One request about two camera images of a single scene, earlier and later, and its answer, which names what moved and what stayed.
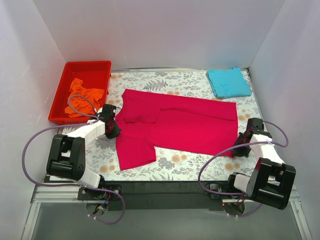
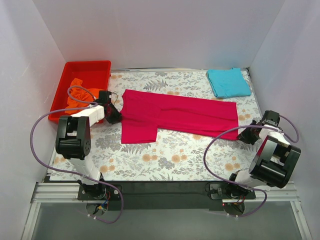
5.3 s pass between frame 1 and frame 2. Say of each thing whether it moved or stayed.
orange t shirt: stayed
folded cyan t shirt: stayed
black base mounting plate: stayed
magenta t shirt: moved
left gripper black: moved
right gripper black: moved
